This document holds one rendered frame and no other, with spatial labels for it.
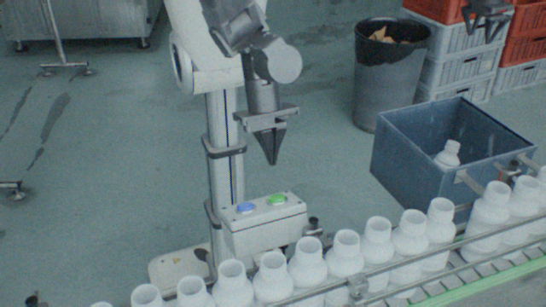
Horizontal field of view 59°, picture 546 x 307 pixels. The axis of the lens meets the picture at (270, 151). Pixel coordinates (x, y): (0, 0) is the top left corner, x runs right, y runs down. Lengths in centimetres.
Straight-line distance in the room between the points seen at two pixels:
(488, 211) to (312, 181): 188
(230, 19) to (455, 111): 107
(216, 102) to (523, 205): 73
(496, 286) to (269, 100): 54
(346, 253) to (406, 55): 222
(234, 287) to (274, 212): 19
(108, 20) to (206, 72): 326
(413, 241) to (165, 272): 128
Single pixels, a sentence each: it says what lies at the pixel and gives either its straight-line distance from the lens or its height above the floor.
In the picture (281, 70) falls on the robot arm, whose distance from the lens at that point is 72.
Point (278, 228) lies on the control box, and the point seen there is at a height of 109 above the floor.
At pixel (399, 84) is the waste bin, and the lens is 297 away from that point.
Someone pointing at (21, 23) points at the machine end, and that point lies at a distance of 460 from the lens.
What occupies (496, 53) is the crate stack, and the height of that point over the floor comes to 39.
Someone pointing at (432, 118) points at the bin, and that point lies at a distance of 162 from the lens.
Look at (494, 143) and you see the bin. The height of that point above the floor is 88.
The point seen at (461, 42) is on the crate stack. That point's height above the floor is 53.
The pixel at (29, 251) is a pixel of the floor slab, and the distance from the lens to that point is 257.
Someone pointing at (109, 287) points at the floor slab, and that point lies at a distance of 228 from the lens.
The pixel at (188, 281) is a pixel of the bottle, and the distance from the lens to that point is 70.
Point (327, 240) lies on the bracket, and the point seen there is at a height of 112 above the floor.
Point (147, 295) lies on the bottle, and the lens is 71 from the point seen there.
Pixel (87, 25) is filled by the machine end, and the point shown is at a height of 24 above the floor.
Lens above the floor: 168
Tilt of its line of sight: 35 degrees down
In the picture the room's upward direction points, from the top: straight up
